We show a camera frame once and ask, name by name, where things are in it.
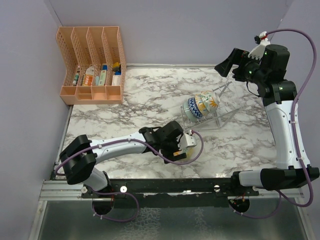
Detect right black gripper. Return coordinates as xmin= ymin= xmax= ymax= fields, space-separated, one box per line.
xmin=215 ymin=47 xmax=268 ymax=85

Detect blue orange floral bowl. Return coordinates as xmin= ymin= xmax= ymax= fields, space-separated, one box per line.
xmin=194 ymin=94 xmax=210 ymax=116

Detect teal ceramic bowl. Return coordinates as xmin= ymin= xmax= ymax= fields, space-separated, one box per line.
xmin=182 ymin=101 xmax=199 ymax=123

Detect red patterned bowl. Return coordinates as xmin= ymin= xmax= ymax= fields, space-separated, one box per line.
xmin=187 ymin=97 xmax=208 ymax=119

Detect yellow leaf patterned bowl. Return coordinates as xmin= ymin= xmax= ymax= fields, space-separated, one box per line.
xmin=173 ymin=147 xmax=194 ymax=160

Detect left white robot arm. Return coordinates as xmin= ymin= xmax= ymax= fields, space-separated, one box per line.
xmin=59 ymin=120 xmax=197 ymax=198

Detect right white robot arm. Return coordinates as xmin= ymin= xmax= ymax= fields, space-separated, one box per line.
xmin=215 ymin=44 xmax=320 ymax=196

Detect white flat packet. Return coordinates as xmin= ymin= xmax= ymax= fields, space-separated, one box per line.
xmin=112 ymin=75 xmax=122 ymax=86

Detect yellow black toy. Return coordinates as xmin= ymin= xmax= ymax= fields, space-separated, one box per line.
xmin=112 ymin=62 xmax=121 ymax=72

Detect teal white box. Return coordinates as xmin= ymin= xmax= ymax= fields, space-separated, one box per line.
xmin=95 ymin=69 xmax=108 ymax=86

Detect orange white box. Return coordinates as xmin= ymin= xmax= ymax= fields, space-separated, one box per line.
xmin=81 ymin=65 xmax=95 ymax=87

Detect peach plastic desk organizer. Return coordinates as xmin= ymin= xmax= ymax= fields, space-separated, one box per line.
xmin=56 ymin=26 xmax=127 ymax=106

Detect small bottles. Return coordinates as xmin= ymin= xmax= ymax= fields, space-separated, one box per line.
xmin=72 ymin=70 xmax=80 ymax=86

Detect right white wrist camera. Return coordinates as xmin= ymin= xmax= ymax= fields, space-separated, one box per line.
xmin=248 ymin=31 xmax=271 ymax=60

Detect white wire dish rack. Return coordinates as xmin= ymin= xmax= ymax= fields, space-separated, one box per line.
xmin=180 ymin=81 xmax=241 ymax=131

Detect black mounting base rail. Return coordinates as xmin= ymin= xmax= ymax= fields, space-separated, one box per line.
xmin=81 ymin=178 xmax=259 ymax=208

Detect aluminium frame rail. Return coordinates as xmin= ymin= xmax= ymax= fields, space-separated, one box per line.
xmin=39 ymin=177 xmax=305 ymax=201

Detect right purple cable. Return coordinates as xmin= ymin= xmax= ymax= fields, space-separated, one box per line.
xmin=233 ymin=28 xmax=316 ymax=219

